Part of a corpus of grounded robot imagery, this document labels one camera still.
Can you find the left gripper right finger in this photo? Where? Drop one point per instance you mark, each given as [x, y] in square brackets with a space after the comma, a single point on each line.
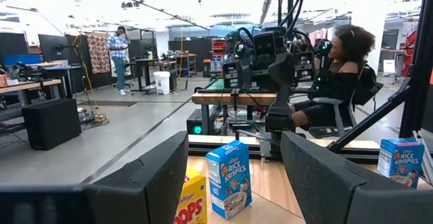
[338, 197]

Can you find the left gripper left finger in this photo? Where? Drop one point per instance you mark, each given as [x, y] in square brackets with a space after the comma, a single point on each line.
[101, 200]

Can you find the blue Rice Krispies box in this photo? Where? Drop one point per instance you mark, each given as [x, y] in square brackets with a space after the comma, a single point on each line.
[230, 180]
[400, 161]

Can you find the yellow Corn Pops box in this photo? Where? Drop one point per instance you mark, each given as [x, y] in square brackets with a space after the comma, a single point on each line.
[193, 203]

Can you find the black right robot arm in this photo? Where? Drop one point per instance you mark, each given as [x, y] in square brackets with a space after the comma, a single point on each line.
[280, 99]

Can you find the black floor box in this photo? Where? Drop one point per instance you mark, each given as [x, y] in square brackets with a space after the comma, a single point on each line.
[50, 124]

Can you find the person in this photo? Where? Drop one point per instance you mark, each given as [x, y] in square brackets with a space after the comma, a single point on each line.
[118, 58]
[338, 82]

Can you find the grey office chair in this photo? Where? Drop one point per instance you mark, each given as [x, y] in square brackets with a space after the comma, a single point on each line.
[367, 85]

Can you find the black computer with green light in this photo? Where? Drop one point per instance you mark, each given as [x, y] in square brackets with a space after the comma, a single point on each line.
[196, 124]

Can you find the white waste bin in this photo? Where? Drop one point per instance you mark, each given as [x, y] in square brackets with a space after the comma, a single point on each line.
[162, 83]

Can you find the wooden workbench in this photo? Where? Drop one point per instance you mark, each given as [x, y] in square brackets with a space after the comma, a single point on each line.
[23, 87]

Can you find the patterned hanging cloth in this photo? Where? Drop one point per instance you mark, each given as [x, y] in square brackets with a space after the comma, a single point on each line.
[98, 53]

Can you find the wooden table with black legs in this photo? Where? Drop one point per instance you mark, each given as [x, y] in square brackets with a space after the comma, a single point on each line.
[220, 98]

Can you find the blue monitor screen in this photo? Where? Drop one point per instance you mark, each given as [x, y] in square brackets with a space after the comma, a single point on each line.
[22, 59]

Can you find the red storage rack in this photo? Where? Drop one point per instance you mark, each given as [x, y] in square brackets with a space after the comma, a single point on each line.
[218, 47]

